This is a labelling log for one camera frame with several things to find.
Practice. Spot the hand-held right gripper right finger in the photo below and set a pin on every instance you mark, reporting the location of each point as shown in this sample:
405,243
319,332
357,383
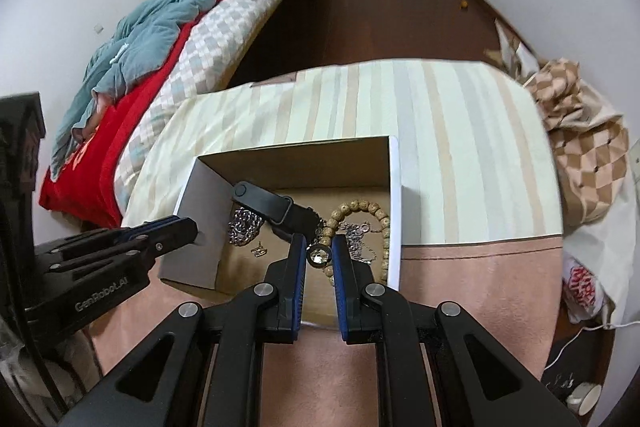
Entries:
340,277

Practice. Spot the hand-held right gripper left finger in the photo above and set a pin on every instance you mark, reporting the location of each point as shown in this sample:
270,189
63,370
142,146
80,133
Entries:
298,277

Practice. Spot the bed with red blanket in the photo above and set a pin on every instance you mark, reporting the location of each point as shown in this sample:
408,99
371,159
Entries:
100,157

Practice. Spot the teal quilt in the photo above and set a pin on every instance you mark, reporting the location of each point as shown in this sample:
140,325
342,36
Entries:
150,37

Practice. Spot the checkered bed sheet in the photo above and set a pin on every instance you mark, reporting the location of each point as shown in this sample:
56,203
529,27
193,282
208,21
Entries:
215,52

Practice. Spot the black fitness band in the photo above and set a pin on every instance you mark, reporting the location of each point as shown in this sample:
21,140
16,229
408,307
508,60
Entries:
265,202

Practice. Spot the small silver earring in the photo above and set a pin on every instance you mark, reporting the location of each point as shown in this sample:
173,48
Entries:
259,250

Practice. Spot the white cardboard box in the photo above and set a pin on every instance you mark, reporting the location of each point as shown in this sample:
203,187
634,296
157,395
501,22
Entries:
200,232

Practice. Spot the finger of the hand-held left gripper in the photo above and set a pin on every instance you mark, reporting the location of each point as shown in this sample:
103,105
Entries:
150,227
170,239

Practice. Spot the brown checkered cloth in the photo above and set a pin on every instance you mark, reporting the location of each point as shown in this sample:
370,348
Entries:
585,157

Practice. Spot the white cup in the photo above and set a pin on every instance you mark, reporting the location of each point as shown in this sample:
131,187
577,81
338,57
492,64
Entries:
585,397

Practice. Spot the pink and striped tablecloth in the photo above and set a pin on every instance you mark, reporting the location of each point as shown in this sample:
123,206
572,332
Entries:
475,287

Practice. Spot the white plastic bag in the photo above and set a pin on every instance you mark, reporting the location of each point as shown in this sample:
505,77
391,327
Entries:
615,257

